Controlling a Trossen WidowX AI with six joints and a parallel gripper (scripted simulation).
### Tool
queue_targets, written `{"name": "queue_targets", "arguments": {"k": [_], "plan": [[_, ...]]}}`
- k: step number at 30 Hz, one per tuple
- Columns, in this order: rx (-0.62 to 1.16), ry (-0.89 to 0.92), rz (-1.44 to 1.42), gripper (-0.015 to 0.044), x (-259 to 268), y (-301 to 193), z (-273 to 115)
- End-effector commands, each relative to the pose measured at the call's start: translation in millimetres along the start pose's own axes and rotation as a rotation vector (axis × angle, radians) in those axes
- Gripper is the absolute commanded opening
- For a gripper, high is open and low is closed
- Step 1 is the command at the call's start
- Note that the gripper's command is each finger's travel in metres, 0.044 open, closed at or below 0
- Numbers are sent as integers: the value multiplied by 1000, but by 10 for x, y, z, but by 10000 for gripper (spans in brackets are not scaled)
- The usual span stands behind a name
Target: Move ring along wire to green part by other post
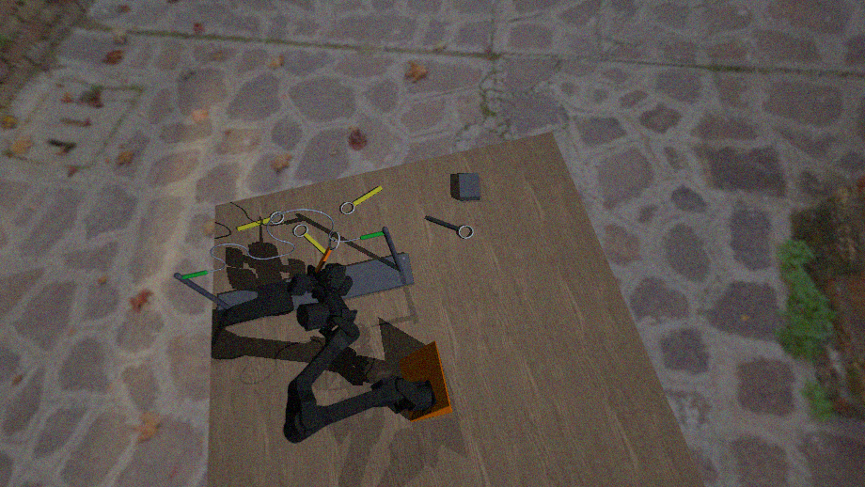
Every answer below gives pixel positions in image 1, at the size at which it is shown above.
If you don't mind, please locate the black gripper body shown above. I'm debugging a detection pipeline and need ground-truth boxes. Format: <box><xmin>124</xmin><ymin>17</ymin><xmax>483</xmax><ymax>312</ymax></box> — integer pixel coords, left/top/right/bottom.
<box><xmin>286</xmin><ymin>274</ymin><xmax>353</xmax><ymax>303</ymax></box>

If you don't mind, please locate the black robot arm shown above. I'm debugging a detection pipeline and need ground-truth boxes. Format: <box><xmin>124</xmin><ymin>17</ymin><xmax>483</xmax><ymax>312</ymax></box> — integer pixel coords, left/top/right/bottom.
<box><xmin>283</xmin><ymin>263</ymin><xmax>436</xmax><ymax>443</ymax></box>

